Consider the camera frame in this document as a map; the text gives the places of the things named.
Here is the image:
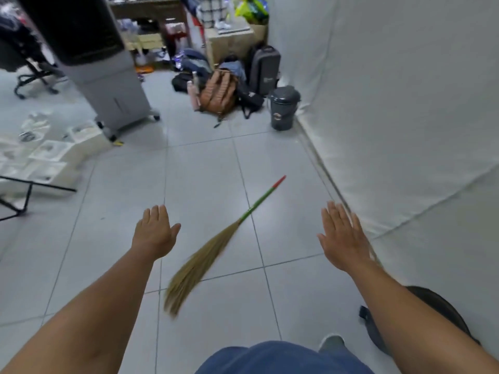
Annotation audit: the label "person's right forearm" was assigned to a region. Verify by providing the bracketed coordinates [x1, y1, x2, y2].
[346, 258, 499, 374]

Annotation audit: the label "dark grey lidded dustbin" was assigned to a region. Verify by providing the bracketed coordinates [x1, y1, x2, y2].
[267, 85, 301, 131]

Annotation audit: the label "green and yellow plastic bags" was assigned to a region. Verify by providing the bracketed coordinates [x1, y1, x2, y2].
[234, 0, 270, 25]

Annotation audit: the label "person's left hand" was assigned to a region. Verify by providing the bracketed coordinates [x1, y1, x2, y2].
[132, 205, 182, 262]

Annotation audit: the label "grass broom with green handle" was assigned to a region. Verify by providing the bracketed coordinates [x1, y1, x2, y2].
[164, 175, 287, 318]

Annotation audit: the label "black bag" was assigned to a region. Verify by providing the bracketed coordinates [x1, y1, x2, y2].
[236, 83, 265, 119]

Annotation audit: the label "brown backpack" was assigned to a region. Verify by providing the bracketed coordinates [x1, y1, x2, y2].
[199, 69, 238, 128]

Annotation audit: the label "grey air cooler on wheels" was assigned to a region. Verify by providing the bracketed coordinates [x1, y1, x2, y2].
[16, 0, 161, 142]

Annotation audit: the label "brown wooden desk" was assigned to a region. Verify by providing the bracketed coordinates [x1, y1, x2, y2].
[108, 0, 192, 59]

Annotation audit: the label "black metal stand frame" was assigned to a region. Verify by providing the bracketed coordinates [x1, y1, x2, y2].
[0, 175, 77, 222]

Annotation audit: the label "white fabric backdrop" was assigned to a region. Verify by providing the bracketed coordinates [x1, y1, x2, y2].
[267, 0, 499, 351]

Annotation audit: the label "pile of white boxes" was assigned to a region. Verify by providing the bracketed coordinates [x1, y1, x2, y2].
[0, 111, 114, 199]

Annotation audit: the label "black office chair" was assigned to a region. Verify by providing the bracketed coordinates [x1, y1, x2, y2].
[0, 13, 65, 100]

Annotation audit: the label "black hard suitcase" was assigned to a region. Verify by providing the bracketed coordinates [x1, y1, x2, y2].
[247, 45, 281, 97]

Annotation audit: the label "pink water bottle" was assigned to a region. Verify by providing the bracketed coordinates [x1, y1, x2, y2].
[187, 80, 200, 112]

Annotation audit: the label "person's blue shorts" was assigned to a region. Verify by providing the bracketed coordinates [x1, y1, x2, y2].
[195, 340, 376, 374]

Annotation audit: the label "black dustpan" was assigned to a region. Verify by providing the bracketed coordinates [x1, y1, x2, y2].
[359, 286, 481, 356]

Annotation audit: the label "cardboard box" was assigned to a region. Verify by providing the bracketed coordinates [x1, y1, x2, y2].
[204, 25, 268, 69]

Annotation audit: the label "person's left forearm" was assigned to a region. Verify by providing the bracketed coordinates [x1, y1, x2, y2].
[0, 245, 157, 374]

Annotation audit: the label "blue grey bag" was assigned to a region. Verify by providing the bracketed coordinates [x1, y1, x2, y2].
[175, 48, 213, 80]

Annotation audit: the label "person's right hand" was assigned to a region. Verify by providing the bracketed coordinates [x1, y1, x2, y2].
[317, 201, 372, 274]

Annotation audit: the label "person's grey shoe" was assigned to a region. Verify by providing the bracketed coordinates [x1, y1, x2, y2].
[318, 334, 346, 353]

